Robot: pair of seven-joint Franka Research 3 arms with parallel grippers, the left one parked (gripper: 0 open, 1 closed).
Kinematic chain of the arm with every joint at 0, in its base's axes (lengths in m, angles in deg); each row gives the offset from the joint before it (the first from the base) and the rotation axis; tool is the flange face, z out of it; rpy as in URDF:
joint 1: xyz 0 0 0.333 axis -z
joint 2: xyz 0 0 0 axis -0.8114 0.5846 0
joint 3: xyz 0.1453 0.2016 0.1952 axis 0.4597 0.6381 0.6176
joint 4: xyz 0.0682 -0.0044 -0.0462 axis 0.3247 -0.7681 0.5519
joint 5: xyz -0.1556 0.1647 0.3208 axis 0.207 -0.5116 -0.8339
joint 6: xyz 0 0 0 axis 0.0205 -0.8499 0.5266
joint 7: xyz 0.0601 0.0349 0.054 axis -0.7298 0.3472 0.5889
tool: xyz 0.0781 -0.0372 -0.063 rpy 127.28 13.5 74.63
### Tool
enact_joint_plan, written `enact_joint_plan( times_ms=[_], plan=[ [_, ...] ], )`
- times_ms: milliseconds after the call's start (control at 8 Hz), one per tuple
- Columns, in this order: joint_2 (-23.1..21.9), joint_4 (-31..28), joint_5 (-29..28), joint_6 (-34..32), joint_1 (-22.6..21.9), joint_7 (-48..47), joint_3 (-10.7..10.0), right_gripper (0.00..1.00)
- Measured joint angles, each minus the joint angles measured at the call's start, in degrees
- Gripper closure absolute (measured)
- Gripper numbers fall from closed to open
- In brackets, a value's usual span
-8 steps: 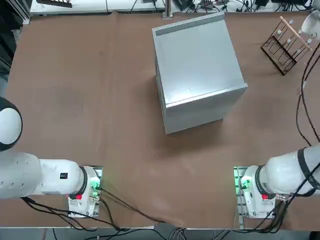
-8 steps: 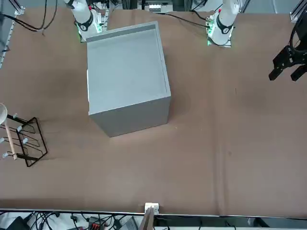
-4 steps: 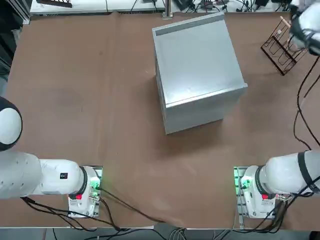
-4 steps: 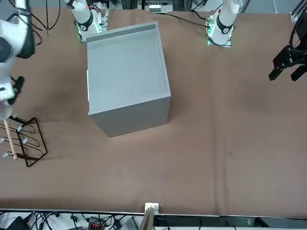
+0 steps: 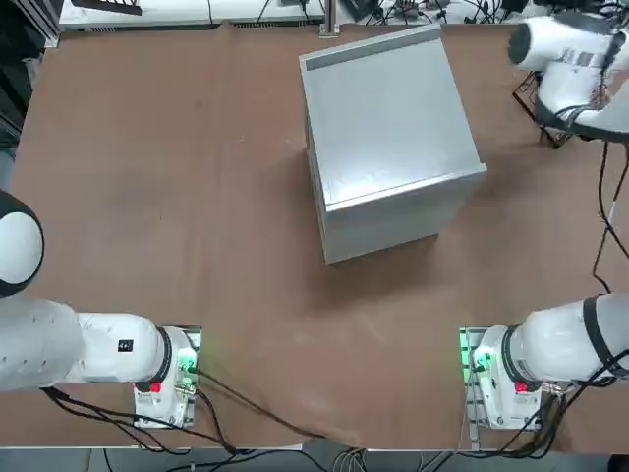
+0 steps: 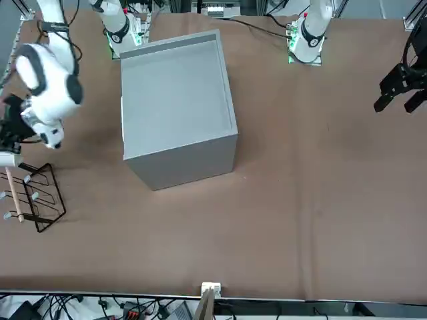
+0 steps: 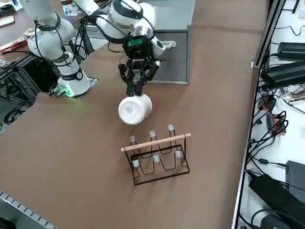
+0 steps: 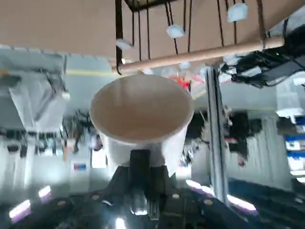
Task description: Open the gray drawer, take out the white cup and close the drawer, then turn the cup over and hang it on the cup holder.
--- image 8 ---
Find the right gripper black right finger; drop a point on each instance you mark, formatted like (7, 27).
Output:
(181, 207)

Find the aluminium frame post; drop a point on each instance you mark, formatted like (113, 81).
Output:
(214, 119)

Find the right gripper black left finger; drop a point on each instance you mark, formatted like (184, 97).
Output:
(100, 205)

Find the white cup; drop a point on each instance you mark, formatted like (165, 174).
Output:
(143, 114)

